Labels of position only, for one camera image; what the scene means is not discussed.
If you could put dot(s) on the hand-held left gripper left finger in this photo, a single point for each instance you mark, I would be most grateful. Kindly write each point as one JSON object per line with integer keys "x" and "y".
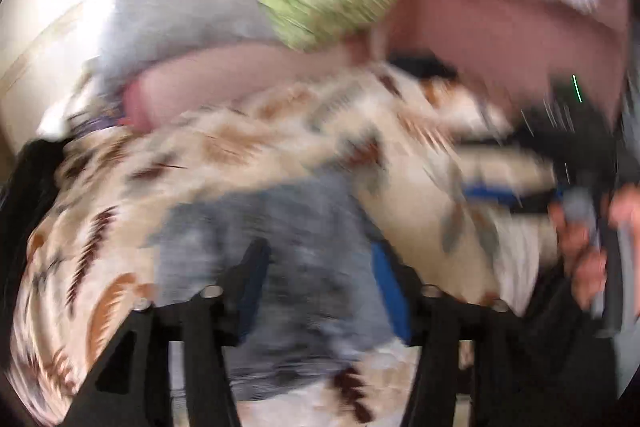
{"x": 200, "y": 332}

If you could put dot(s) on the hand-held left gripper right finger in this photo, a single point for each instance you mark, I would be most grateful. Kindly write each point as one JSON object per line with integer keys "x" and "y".
{"x": 392, "y": 292}

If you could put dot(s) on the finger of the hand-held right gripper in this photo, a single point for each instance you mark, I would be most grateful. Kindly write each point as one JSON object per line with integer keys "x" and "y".
{"x": 487, "y": 139}
{"x": 487, "y": 193}

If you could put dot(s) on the blue denim pants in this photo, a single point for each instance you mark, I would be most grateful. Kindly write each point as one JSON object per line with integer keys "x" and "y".
{"x": 310, "y": 232}

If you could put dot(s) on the person's right hand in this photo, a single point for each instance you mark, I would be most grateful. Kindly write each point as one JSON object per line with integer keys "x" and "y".
{"x": 582, "y": 252}

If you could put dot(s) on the small black cloth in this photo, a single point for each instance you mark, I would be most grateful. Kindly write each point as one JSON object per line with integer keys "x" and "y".
{"x": 425, "y": 67}

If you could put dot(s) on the pink sofa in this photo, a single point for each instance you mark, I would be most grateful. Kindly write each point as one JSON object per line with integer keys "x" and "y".
{"x": 475, "y": 22}

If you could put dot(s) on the leaf print blanket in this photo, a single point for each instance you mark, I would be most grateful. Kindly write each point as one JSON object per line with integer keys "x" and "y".
{"x": 225, "y": 147}

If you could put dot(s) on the green patterned blanket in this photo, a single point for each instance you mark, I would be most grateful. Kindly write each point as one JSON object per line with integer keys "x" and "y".
{"x": 310, "y": 17}

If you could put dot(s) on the large black garment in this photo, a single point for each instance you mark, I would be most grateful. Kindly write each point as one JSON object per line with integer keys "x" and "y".
{"x": 30, "y": 197}

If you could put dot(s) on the purple patterned item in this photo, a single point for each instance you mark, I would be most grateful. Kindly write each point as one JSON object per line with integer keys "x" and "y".
{"x": 102, "y": 121}

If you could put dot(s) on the grey pillow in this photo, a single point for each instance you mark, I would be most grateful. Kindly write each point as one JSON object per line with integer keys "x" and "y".
{"x": 175, "y": 22}

